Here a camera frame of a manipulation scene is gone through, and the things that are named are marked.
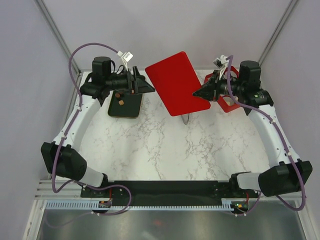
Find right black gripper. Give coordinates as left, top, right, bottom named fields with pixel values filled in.
left=193, top=70, right=245, bottom=102

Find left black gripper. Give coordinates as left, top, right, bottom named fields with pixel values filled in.
left=105, top=66, right=155, bottom=96

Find dark green tray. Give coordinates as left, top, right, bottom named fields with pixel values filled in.
left=107, top=91, right=144, bottom=119

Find metal tongs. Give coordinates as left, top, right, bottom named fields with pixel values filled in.
left=181, top=113, right=192, bottom=125

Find red box lid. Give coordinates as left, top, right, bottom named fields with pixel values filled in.
left=145, top=51, right=211, bottom=117

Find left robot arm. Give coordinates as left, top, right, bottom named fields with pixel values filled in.
left=40, top=56, right=155, bottom=197

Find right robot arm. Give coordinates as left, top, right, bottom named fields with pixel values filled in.
left=193, top=57, right=313, bottom=198

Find red chocolate box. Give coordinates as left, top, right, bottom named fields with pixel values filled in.
left=216, top=66, right=240, bottom=113

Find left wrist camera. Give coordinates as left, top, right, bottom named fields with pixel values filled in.
left=121, top=51, right=134, bottom=71

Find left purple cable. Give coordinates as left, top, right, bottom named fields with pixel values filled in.
left=50, top=42, right=132, bottom=218

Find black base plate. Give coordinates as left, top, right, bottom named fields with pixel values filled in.
left=80, top=180, right=248, bottom=207

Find white cable duct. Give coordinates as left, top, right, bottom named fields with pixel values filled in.
left=45, top=199, right=249, bottom=211

